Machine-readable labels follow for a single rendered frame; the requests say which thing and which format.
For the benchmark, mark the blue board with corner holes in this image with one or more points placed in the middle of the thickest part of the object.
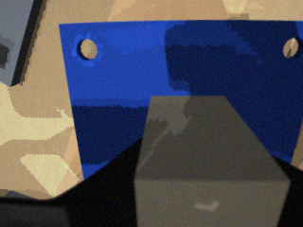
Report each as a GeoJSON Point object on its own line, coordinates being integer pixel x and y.
{"type": "Point", "coordinates": [212, 100]}

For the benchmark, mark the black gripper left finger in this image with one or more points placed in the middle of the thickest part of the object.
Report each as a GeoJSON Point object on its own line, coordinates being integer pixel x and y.
{"type": "Point", "coordinates": [104, 199]}

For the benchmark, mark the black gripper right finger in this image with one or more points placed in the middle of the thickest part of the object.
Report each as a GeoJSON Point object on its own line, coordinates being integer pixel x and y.
{"type": "Point", "coordinates": [292, 211]}

